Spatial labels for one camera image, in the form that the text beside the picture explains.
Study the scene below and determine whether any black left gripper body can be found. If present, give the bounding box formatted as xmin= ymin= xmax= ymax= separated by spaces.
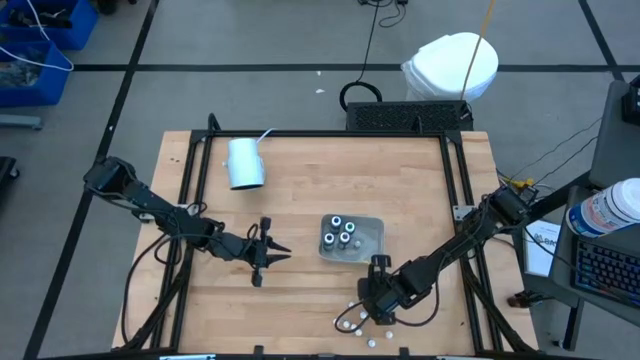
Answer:
xmin=218 ymin=216 xmax=274 ymax=289

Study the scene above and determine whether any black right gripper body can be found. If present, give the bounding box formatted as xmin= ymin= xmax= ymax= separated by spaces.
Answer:
xmin=366 ymin=253 xmax=408 ymax=326

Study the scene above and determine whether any white plastic bin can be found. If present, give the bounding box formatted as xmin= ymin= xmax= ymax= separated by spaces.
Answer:
xmin=318 ymin=213 xmax=386 ymax=265

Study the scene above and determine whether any white cylindrical projector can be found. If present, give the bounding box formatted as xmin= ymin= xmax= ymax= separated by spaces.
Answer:
xmin=222 ymin=136 xmax=268 ymax=192

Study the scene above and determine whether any black desk foot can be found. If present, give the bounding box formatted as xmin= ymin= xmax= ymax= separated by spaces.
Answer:
xmin=506 ymin=288 xmax=557 ymax=309

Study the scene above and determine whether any white paper sheet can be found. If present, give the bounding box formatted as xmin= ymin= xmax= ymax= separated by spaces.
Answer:
xmin=521 ymin=218 xmax=562 ymax=278

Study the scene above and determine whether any black mesh computer case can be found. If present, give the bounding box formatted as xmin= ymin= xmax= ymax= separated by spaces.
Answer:
xmin=345 ymin=99 xmax=475 ymax=134

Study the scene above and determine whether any grey desk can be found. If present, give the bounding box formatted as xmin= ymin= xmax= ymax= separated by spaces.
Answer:
xmin=548 ymin=184 xmax=640 ymax=329
xmin=588 ymin=79 xmax=640 ymax=190

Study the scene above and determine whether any computer keyboard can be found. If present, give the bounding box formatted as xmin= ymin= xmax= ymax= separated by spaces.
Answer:
xmin=571 ymin=236 xmax=640 ymax=307

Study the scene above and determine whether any white bucket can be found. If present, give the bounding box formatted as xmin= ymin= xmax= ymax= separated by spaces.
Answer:
xmin=400 ymin=31 xmax=500 ymax=103

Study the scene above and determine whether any white wipes canister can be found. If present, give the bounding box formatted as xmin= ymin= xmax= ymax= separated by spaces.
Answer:
xmin=565 ymin=176 xmax=640 ymax=239

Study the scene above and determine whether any blue storage bin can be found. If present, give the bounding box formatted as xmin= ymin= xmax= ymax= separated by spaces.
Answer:
xmin=0 ymin=40 xmax=75 ymax=109
xmin=0 ymin=0 xmax=100 ymax=52

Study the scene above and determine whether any black caster base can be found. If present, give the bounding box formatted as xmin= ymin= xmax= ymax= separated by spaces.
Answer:
xmin=0 ymin=156 xmax=22 ymax=197

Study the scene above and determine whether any grey metal bar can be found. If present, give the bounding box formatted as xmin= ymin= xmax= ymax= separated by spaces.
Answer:
xmin=0 ymin=114 xmax=44 ymax=132

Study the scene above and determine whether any black electronic device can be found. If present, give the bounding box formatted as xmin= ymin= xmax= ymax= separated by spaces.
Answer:
xmin=620 ymin=73 xmax=640 ymax=127

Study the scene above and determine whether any black aluminium table frame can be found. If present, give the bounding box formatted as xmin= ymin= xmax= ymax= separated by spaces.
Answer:
xmin=112 ymin=112 xmax=540 ymax=360

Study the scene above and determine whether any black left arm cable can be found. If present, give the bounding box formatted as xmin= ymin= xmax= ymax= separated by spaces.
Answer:
xmin=119 ymin=199 xmax=211 ymax=346

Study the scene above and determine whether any yellow cable connector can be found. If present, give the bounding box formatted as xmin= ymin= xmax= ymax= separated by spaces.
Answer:
xmin=499 ymin=173 xmax=537 ymax=192

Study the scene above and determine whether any black coiled floor cable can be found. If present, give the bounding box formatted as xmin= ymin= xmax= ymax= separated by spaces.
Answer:
xmin=338 ymin=0 xmax=384 ymax=113

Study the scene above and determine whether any yellow hanging cord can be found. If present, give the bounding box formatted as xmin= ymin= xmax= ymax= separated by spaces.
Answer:
xmin=458 ymin=0 xmax=498 ymax=102

